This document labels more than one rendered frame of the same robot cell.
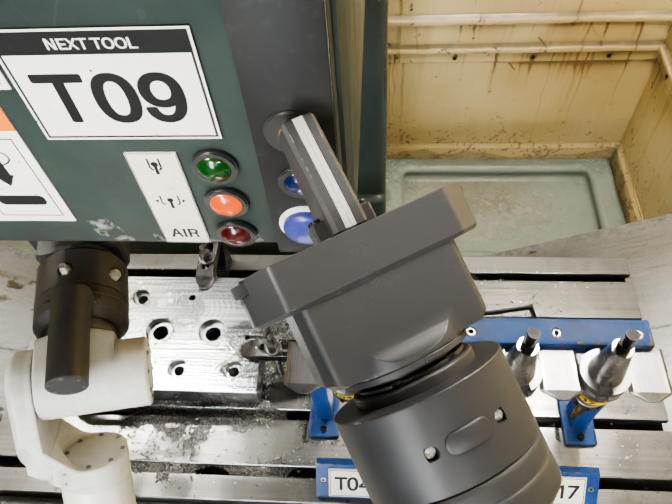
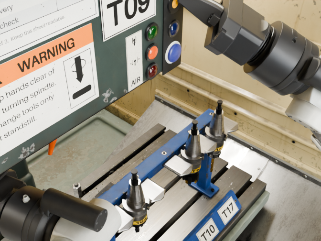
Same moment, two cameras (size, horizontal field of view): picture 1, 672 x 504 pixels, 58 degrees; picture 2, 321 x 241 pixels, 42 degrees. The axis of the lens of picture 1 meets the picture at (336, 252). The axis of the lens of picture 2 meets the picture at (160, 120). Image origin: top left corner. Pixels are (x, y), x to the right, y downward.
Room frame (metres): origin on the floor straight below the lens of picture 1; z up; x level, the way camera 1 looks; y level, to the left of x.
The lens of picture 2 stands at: (-0.04, 0.50, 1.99)
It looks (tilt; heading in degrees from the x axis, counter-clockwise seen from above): 40 degrees down; 302
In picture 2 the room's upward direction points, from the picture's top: 1 degrees clockwise
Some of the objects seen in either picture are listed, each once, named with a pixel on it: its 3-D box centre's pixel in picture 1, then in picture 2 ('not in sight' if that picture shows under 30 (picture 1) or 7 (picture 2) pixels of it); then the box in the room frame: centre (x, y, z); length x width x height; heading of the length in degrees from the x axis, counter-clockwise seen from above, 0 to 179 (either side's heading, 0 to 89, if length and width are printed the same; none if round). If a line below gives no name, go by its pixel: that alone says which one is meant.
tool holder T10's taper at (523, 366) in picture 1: (522, 358); (193, 142); (0.30, -0.22, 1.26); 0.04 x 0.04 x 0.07
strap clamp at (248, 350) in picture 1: (279, 356); not in sight; (0.47, 0.12, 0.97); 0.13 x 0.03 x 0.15; 82
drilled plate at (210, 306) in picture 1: (188, 336); not in sight; (0.54, 0.29, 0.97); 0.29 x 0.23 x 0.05; 82
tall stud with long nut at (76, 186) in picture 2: not in sight; (78, 197); (0.62, -0.08, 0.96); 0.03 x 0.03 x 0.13
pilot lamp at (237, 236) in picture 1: (236, 234); (152, 71); (0.24, 0.06, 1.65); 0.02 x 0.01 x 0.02; 82
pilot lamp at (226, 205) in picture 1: (226, 204); (152, 52); (0.24, 0.06, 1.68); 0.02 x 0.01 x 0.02; 82
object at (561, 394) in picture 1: (558, 374); (204, 144); (0.29, -0.27, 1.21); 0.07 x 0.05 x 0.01; 172
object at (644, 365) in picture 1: (647, 376); (226, 124); (0.28, -0.38, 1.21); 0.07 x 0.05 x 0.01; 172
